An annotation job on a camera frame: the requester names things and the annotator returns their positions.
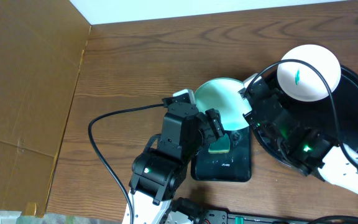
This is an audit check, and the pale green plate front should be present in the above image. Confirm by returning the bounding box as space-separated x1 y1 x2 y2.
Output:
195 78 251 131

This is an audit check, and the green yellow sponge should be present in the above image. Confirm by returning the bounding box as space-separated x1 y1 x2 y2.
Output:
208 134 231 154

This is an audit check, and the white plate green stain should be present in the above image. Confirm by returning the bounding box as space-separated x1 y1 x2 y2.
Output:
277 44 341 102

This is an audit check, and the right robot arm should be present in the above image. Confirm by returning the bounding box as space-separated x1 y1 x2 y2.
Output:
240 78 358 194

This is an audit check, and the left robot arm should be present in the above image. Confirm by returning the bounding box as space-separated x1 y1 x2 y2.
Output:
122 103 224 223

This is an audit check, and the black rectangular tray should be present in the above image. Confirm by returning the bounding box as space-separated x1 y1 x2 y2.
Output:
191 127 252 182

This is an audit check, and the round black tray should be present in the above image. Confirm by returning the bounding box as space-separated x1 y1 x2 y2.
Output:
250 64 358 169

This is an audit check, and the cardboard panel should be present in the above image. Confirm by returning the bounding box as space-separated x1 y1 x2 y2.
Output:
0 0 91 216

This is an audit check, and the black camera cable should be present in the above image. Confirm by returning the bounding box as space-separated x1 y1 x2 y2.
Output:
88 103 167 224

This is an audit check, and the black cable bottom right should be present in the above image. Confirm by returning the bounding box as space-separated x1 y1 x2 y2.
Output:
306 215 358 224

